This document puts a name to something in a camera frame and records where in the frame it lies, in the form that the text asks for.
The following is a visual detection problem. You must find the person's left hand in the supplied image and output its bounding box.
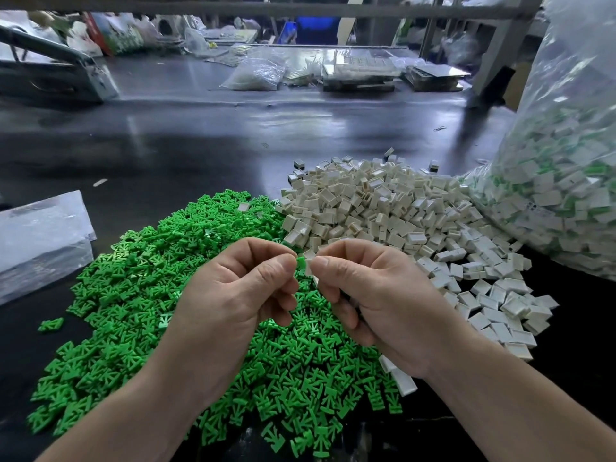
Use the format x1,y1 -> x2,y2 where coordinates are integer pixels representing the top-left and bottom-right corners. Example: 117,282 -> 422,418
154,237 -> 300,402

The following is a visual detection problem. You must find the person's right hand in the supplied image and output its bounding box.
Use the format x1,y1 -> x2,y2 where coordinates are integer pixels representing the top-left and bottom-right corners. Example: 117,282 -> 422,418
308,238 -> 471,379

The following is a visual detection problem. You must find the pile of white plastic caps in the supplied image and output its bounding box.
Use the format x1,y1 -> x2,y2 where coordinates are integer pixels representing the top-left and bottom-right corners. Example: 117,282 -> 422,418
279,153 -> 561,397

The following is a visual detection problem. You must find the pile of green plastic clips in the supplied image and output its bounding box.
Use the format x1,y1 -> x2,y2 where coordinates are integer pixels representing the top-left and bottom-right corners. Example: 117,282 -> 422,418
27,189 -> 406,458

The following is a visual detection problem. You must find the clear plastic bag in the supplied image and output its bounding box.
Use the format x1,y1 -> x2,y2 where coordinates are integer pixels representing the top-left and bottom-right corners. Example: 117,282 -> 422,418
466,0 -> 616,281

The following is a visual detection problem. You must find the person's right forearm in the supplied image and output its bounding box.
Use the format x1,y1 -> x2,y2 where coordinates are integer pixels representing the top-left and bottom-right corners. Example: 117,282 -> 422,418
428,332 -> 616,462

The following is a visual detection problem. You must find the person's left forearm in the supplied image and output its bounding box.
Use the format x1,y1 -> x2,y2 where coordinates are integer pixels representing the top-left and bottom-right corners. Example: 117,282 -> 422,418
37,355 -> 208,462

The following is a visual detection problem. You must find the small clear bag of parts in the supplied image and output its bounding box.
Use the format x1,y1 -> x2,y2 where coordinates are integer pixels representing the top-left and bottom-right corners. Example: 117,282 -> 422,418
221,55 -> 288,92

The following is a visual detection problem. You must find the stack of clear flat bags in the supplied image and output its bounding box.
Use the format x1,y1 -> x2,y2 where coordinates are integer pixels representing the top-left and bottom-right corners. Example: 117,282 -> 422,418
0,190 -> 98,306

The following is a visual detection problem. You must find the dark flat tray stack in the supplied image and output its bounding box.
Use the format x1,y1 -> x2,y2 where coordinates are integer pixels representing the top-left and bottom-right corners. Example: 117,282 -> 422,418
404,60 -> 473,92

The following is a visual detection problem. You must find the blue crate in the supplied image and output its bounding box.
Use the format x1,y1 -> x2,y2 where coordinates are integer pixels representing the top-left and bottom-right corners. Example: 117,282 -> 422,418
282,16 -> 341,45

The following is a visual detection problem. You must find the grey heat sealer machine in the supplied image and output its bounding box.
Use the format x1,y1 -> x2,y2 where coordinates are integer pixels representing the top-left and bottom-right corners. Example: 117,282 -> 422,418
0,24 -> 121,104

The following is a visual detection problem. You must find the grey metal horizontal bar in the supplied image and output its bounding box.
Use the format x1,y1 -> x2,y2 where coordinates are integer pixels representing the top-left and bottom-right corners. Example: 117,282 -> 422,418
0,0 -> 542,21

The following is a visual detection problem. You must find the grey metal slanted post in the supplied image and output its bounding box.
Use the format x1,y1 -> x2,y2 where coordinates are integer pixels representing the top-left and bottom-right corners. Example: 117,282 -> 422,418
470,0 -> 545,104

